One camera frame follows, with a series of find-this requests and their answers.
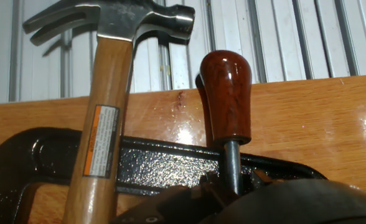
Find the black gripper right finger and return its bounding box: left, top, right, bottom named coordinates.
left=250, top=169, right=285, bottom=189

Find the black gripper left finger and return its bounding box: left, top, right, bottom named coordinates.
left=111, top=174, right=233, bottom=224

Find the black C-clamp with screw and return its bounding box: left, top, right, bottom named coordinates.
left=0, top=127, right=327, bottom=224

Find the glossy brown wooden board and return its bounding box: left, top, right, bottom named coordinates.
left=0, top=73, right=366, bottom=224

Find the wooden handled claw hammer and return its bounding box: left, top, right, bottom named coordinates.
left=22, top=0, right=196, bottom=224

